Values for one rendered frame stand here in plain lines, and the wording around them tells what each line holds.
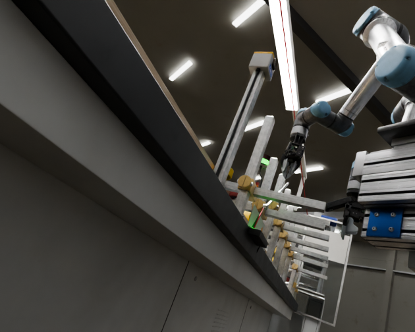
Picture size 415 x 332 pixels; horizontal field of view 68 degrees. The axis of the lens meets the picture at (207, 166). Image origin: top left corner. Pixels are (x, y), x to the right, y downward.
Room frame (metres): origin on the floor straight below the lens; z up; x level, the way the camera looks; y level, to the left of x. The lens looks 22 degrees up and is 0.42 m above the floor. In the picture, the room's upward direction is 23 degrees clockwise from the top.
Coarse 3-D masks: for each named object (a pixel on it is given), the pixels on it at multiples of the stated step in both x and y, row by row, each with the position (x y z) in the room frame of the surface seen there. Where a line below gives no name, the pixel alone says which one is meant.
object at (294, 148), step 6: (294, 138) 1.19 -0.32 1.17; (300, 138) 1.20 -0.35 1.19; (294, 144) 1.18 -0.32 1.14; (300, 144) 1.17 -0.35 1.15; (288, 150) 1.23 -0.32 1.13; (294, 150) 1.18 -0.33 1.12; (300, 150) 1.17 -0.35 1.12; (288, 156) 1.21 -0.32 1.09; (294, 156) 1.20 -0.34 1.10; (300, 156) 1.18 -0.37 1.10
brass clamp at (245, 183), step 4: (244, 176) 1.05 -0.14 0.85; (248, 176) 1.04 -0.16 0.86; (240, 180) 1.05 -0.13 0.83; (244, 180) 1.05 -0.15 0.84; (248, 180) 1.04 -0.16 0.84; (252, 180) 1.05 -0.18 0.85; (240, 184) 1.05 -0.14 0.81; (244, 184) 1.04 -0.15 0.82; (248, 184) 1.03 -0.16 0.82; (252, 184) 1.04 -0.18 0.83; (240, 188) 1.07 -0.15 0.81; (244, 188) 1.05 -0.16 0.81; (248, 188) 1.05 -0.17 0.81; (252, 188) 1.07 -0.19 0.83; (252, 192) 1.08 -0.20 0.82; (252, 196) 1.10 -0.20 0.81; (248, 200) 1.16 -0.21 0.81; (252, 200) 1.14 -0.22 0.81
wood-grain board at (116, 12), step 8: (112, 0) 0.52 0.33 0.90; (112, 8) 0.53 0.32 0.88; (120, 16) 0.55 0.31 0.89; (128, 32) 0.59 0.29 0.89; (136, 40) 0.61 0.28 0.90; (136, 48) 0.63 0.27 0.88; (144, 56) 0.65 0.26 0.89; (152, 72) 0.70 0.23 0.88; (160, 80) 0.73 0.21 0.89; (168, 96) 0.79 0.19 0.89; (176, 104) 0.83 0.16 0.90; (184, 120) 0.90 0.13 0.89; (192, 136) 0.97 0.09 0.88; (200, 144) 1.03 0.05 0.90; (208, 160) 1.12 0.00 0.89
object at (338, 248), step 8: (320, 232) 3.48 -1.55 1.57; (328, 232) 3.44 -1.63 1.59; (312, 240) 3.51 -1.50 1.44; (320, 240) 3.47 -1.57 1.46; (336, 240) 3.39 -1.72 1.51; (344, 240) 3.35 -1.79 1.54; (304, 248) 3.54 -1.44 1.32; (312, 248) 3.50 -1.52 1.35; (336, 248) 3.38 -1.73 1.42; (344, 248) 3.34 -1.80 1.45; (336, 256) 3.37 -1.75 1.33; (344, 256) 3.33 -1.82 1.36
